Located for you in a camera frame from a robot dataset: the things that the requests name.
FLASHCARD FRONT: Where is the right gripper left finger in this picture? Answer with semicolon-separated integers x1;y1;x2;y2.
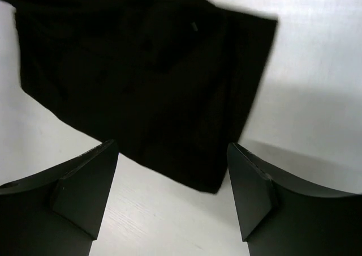
1;140;118;256

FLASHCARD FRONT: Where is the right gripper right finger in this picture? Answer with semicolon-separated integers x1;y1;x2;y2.
227;143;361;256

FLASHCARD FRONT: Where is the black skirt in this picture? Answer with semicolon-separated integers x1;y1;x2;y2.
2;0;278;194

